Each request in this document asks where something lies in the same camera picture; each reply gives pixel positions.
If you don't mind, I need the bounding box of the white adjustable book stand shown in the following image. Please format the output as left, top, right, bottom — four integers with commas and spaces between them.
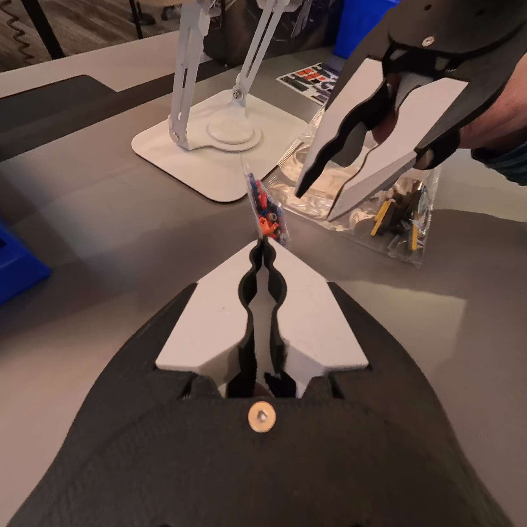
131, 0, 309, 203

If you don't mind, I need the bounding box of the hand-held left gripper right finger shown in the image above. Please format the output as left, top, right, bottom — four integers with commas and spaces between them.
263, 238, 369, 399

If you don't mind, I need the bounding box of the large clear part bag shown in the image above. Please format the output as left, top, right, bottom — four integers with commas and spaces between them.
263, 109, 373, 235

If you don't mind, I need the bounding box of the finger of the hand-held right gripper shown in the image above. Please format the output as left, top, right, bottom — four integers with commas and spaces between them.
326, 71, 469, 222
295, 57, 389, 198

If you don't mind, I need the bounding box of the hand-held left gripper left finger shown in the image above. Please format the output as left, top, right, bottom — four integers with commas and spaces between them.
155, 239, 265, 398

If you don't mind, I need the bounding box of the black table leg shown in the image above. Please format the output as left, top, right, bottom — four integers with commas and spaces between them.
128, 0, 144, 40
21, 0, 66, 59

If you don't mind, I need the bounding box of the person's right hand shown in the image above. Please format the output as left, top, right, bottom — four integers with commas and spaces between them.
372, 54, 527, 155

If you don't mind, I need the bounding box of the small bag of colourful pins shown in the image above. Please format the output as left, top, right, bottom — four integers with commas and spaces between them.
244, 161, 292, 251

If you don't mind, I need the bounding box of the person's right forearm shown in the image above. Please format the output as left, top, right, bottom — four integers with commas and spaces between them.
471, 142, 527, 187

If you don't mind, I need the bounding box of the blue plastic bin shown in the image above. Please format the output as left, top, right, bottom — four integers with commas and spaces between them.
333, 0, 401, 59
0, 216, 53, 307

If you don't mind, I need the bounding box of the sticker sheet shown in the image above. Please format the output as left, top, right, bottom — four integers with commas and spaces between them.
277, 62, 342, 105

